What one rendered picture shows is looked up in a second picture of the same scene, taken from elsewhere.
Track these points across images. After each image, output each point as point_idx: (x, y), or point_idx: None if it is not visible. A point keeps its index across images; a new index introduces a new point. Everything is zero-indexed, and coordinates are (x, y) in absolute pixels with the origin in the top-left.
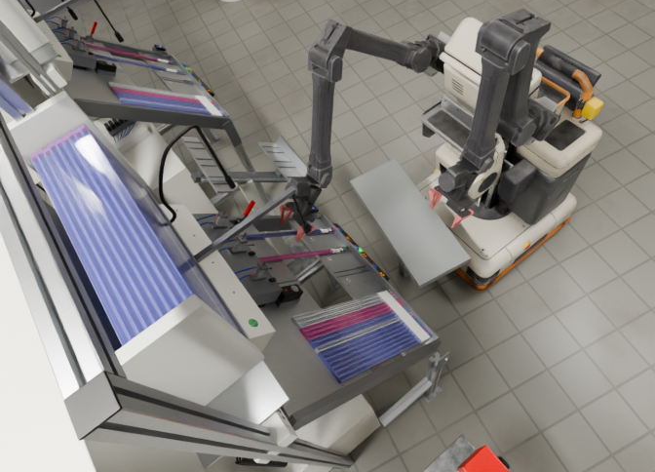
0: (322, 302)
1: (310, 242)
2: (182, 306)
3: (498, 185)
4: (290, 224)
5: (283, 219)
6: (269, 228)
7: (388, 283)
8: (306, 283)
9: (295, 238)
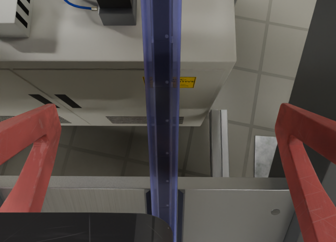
0: (190, 173)
1: (87, 208)
2: None
3: None
4: (262, 187)
5: (295, 136)
6: (314, 45)
7: None
8: (235, 174)
9: (40, 109)
